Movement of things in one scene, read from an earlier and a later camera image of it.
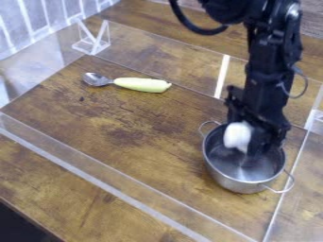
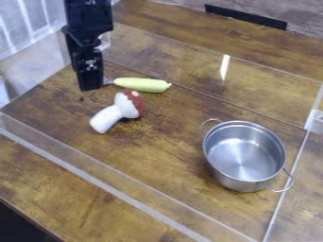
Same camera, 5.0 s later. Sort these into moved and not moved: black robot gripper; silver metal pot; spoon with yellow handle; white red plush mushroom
Moved: black robot gripper; white red plush mushroom
Not moved: spoon with yellow handle; silver metal pot
